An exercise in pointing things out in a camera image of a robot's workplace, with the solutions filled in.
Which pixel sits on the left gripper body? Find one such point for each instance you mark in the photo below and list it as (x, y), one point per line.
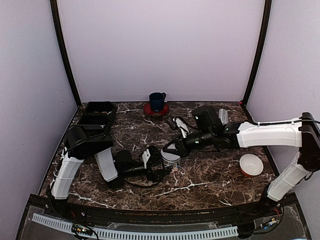
(149, 174)

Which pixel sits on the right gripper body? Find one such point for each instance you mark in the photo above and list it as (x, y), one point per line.
(185, 150)

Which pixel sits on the clear plastic cup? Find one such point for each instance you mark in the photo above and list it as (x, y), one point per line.
(171, 167)

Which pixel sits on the round metal lid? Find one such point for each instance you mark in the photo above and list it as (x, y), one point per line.
(170, 155)

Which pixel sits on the metal scoop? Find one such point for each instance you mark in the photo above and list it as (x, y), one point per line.
(223, 116)

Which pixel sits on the black three-compartment candy bin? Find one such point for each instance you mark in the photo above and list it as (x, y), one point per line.
(99, 113)

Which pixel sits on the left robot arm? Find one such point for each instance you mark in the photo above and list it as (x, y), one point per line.
(93, 142)

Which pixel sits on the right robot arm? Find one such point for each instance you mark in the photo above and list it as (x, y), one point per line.
(213, 129)

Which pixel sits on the dark blue mug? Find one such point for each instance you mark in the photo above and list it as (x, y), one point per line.
(157, 101)

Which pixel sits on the orange white bowl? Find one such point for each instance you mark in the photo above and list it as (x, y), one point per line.
(251, 165)

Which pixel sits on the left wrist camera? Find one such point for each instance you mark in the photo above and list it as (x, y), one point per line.
(145, 156)

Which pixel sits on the black front rail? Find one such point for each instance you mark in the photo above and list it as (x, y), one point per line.
(242, 214)

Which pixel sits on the white slotted cable duct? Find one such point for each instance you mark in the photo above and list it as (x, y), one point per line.
(122, 231)

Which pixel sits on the right black frame post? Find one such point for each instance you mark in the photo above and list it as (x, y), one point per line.
(258, 52)

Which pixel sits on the black frame post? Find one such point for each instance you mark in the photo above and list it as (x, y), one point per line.
(63, 51)
(258, 52)

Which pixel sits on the left black frame post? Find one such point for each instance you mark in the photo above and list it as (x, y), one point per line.
(63, 51)

